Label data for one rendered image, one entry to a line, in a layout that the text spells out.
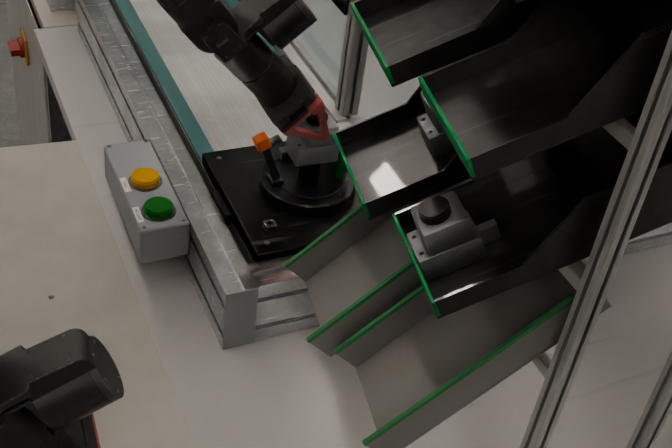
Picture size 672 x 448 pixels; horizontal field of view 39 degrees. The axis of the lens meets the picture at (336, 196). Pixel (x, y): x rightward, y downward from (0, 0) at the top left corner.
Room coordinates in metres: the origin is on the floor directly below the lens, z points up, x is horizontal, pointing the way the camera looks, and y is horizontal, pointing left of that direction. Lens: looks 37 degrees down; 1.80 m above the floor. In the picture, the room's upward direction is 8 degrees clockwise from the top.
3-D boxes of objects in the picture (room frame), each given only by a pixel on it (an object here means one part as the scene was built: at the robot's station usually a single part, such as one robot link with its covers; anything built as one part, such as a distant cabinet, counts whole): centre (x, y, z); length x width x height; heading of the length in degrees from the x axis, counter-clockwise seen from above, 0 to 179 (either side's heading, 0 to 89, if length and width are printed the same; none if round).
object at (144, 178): (1.08, 0.27, 0.96); 0.04 x 0.04 x 0.02
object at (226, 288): (1.28, 0.31, 0.91); 0.89 x 0.06 x 0.11; 29
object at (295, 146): (1.12, 0.03, 1.06); 0.08 x 0.04 x 0.07; 119
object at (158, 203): (1.02, 0.24, 0.96); 0.04 x 0.04 x 0.02
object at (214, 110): (1.39, 0.17, 0.91); 0.84 x 0.28 x 0.10; 29
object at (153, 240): (1.08, 0.27, 0.93); 0.21 x 0.07 x 0.06; 29
